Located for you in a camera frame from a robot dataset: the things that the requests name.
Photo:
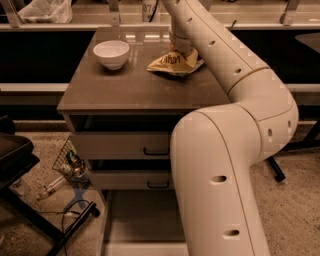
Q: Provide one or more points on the top drawer with black handle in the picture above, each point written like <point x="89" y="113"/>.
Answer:
<point x="121" y="145"/>

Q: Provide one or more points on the open bottom drawer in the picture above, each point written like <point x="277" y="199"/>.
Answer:
<point x="142" y="223"/>

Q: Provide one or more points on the black metal stand left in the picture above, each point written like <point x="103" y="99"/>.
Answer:
<point x="19" y="236"/>

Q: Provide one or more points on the clear plastic bottle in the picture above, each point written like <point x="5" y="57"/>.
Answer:
<point x="51" y="188"/>

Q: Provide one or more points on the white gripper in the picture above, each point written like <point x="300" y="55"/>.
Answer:
<point x="181" y="44"/>

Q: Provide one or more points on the white ceramic bowl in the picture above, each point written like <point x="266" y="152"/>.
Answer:
<point x="112" y="54"/>

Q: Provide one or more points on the wire mesh basket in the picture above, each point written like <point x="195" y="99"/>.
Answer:
<point x="70" y="165"/>

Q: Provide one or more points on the brown yellow chip bag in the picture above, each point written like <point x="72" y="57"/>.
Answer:
<point x="176" y="63"/>

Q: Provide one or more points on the drawer with black handle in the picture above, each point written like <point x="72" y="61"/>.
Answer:
<point x="131" y="179"/>
<point x="121" y="145"/>

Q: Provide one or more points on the white plastic bag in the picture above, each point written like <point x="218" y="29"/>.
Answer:
<point x="47" y="11"/>

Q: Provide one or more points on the middle drawer with black handle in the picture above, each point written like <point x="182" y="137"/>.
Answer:
<point x="131" y="179"/>

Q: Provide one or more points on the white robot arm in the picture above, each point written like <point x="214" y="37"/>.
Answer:
<point x="213" y="148"/>

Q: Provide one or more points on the grey drawer cabinet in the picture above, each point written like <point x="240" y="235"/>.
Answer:
<point x="132" y="99"/>

